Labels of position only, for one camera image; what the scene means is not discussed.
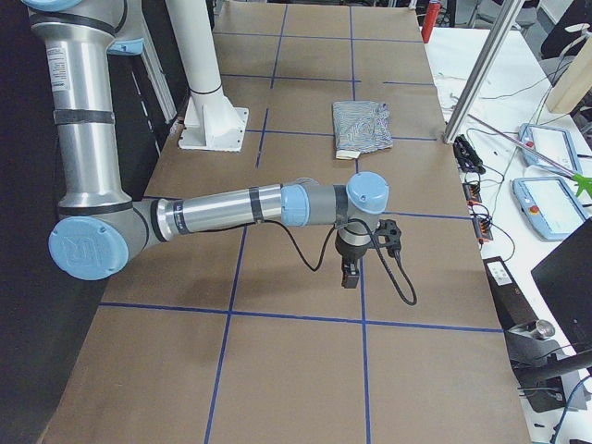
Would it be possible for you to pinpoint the black box with label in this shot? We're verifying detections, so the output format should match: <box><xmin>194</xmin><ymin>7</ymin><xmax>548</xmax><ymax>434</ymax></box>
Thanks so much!
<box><xmin>483</xmin><ymin>256</ymin><xmax>538</xmax><ymax>330</ymax></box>

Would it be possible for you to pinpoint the wooden beige board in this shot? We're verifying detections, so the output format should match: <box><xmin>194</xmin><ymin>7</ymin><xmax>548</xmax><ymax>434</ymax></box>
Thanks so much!
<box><xmin>547</xmin><ymin>40</ymin><xmax>592</xmax><ymax>114</ymax></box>

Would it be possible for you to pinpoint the upper blue teach pendant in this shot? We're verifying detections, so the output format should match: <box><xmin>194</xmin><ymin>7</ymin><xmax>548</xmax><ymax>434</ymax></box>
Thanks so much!
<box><xmin>519</xmin><ymin>124</ymin><xmax>582</xmax><ymax>173</ymax></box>

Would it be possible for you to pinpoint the green tipped grabber stick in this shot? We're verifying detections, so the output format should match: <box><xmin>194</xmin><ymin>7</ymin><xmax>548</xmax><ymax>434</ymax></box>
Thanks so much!
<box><xmin>468</xmin><ymin>114</ymin><xmax>591</xmax><ymax>196</ymax></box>

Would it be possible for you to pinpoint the lower blue teach pendant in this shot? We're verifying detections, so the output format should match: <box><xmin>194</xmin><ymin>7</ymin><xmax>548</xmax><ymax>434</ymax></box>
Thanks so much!
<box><xmin>512</xmin><ymin>177</ymin><xmax>588</xmax><ymax>241</ymax></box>

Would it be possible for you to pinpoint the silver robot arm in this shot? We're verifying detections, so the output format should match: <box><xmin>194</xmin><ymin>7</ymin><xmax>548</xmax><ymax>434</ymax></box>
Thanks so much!
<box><xmin>27</xmin><ymin>1</ymin><xmax>401</xmax><ymax>288</ymax></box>

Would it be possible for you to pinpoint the orange black connector strip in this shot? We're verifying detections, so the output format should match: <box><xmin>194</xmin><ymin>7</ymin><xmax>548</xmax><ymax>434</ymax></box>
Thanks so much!
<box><xmin>462</xmin><ymin>181</ymin><xmax>493</xmax><ymax>245</ymax></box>

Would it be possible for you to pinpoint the blue teach pendant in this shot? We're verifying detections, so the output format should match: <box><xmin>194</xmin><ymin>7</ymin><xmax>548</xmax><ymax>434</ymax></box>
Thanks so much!
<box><xmin>519</xmin><ymin>124</ymin><xmax>582</xmax><ymax>173</ymax></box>
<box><xmin>512</xmin><ymin>177</ymin><xmax>588</xmax><ymax>241</ymax></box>

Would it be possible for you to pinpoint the silver knob stand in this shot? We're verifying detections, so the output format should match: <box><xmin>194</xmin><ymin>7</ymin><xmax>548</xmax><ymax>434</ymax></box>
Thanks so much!
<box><xmin>504</xmin><ymin>326</ymin><xmax>591</xmax><ymax>413</ymax></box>

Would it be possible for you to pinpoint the red bottle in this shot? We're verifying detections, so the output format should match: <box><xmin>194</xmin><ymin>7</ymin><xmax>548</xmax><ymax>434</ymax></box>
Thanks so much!
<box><xmin>421</xmin><ymin>0</ymin><xmax>441</xmax><ymax>43</ymax></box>

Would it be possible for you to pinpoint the black clamp tool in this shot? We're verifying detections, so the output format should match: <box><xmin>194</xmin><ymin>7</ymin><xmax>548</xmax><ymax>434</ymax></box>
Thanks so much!
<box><xmin>452</xmin><ymin>134</ymin><xmax>487</xmax><ymax>174</ymax></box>

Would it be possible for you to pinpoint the black monitor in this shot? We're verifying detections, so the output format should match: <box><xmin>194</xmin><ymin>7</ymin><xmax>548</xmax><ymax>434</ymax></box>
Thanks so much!
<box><xmin>531</xmin><ymin>220</ymin><xmax>592</xmax><ymax>352</ymax></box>

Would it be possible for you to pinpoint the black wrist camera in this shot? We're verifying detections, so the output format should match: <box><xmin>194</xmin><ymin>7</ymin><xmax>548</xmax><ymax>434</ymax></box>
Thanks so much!
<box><xmin>341</xmin><ymin>259</ymin><xmax>360</xmax><ymax>290</ymax></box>

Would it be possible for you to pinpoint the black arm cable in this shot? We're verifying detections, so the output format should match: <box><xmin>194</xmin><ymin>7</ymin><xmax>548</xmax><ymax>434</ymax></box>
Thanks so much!
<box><xmin>258</xmin><ymin>216</ymin><xmax>418</xmax><ymax>306</ymax></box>

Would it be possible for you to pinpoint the aluminium frame post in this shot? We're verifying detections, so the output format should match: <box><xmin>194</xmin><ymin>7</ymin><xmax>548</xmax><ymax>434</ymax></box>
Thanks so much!
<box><xmin>443</xmin><ymin>0</ymin><xmax>524</xmax><ymax>143</ymax></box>

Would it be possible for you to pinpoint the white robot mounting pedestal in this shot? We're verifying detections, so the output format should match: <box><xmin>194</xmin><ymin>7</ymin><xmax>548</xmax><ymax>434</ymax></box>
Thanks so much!
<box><xmin>166</xmin><ymin>0</ymin><xmax>249</xmax><ymax>152</ymax></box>

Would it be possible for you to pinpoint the blue white striped polo shirt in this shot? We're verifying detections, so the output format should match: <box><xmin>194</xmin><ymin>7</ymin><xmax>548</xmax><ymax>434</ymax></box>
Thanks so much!
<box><xmin>332</xmin><ymin>101</ymin><xmax>393</xmax><ymax>160</ymax></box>

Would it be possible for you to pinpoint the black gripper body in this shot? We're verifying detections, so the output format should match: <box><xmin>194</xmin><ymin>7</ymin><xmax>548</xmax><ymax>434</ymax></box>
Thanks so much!
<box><xmin>335</xmin><ymin>219</ymin><xmax>401</xmax><ymax>264</ymax></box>

